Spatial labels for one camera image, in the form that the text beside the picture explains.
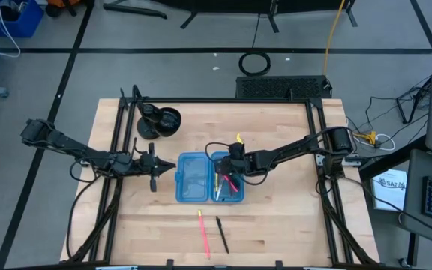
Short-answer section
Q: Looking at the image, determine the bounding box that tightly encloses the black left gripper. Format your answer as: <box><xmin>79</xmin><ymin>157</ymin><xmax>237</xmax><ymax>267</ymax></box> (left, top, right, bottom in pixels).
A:
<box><xmin>139</xmin><ymin>142</ymin><xmax>177</xmax><ymax>194</ymax></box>

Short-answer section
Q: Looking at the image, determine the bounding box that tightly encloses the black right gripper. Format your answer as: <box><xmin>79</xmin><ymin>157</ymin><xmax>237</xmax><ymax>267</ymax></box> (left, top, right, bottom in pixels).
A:
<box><xmin>214</xmin><ymin>155</ymin><xmax>248</xmax><ymax>196</ymax></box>

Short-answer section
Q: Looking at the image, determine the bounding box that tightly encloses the black pen with blue tip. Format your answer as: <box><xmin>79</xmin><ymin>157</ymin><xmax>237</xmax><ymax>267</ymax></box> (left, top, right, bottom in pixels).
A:
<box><xmin>215</xmin><ymin>215</ymin><xmax>230</xmax><ymax>255</ymax></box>

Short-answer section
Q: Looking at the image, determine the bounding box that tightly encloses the pink pencil with yellow eraser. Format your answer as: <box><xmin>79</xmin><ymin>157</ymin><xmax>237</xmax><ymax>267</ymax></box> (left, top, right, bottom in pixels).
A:
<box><xmin>197</xmin><ymin>209</ymin><xmax>212</xmax><ymax>260</ymax></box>

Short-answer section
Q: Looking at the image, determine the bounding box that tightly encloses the blue translucent plastic pencil box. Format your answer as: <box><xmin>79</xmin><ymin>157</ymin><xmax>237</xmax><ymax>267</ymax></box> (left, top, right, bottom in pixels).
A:
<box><xmin>174</xmin><ymin>151</ymin><xmax>246</xmax><ymax>205</ymax></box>

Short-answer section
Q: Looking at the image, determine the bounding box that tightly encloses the black desk lamp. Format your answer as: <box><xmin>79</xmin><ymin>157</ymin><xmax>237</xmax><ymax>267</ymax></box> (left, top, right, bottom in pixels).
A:
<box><xmin>136</xmin><ymin>103</ymin><xmax>182</xmax><ymax>141</ymax></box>

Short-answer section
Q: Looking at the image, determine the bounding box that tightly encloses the yellow power plug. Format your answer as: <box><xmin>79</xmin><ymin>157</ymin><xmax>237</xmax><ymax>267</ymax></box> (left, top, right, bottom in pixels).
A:
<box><xmin>352</xmin><ymin>130</ymin><xmax>377</xmax><ymax>146</ymax></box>

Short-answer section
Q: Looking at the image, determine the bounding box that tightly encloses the white printed paper sheet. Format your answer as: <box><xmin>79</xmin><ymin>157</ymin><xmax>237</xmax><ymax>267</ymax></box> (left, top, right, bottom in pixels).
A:
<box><xmin>372</xmin><ymin>168</ymin><xmax>408</xmax><ymax>212</ymax></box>

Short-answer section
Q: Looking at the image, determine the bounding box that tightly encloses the black folding partition screen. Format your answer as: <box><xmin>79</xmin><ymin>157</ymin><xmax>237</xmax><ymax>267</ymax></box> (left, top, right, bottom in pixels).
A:
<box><xmin>151</xmin><ymin>0</ymin><xmax>359</xmax><ymax>34</ymax></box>

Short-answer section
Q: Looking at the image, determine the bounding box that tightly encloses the grey desk with keyboard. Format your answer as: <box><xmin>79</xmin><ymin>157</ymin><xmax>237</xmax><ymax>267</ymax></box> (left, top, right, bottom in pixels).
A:
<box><xmin>399</xmin><ymin>148</ymin><xmax>432</xmax><ymax>251</ymax></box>

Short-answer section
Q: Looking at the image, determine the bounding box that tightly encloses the orange and black bag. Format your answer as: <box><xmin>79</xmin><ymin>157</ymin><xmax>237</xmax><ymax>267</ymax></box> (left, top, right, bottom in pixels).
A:
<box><xmin>45</xmin><ymin>0</ymin><xmax>89</xmax><ymax>18</ymax></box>

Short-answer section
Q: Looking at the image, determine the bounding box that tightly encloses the blue storage bin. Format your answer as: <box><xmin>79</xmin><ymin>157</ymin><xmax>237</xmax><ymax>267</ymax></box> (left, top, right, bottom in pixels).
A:
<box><xmin>0</xmin><ymin>0</ymin><xmax>44</xmax><ymax>38</ymax></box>

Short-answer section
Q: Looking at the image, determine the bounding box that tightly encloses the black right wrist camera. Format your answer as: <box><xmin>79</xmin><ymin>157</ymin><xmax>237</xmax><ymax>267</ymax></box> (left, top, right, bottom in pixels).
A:
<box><xmin>229</xmin><ymin>142</ymin><xmax>247</xmax><ymax>159</ymax></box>

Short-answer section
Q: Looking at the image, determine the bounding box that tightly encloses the black coiled cable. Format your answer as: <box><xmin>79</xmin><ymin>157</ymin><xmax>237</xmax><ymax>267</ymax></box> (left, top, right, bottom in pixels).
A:
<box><xmin>238</xmin><ymin>51</ymin><xmax>272</xmax><ymax>76</ymax></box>

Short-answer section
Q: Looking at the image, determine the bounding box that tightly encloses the yellow hanging cable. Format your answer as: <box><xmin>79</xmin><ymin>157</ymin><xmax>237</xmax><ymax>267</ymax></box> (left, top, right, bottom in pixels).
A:
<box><xmin>322</xmin><ymin>0</ymin><xmax>348</xmax><ymax>76</ymax></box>

